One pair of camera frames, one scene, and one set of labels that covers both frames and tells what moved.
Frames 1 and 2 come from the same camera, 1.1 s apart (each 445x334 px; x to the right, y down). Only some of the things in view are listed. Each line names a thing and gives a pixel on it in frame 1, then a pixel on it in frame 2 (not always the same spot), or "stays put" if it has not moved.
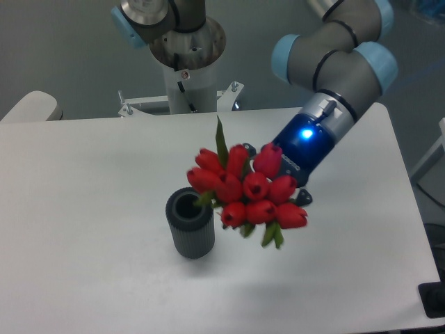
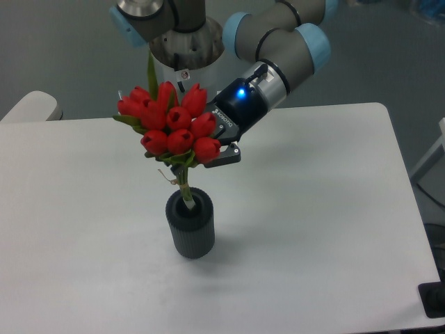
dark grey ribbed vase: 192,226 stays put
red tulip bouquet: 247,191 -> 176,133
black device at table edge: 432,296 stays put
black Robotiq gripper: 304,141 -> 236,109
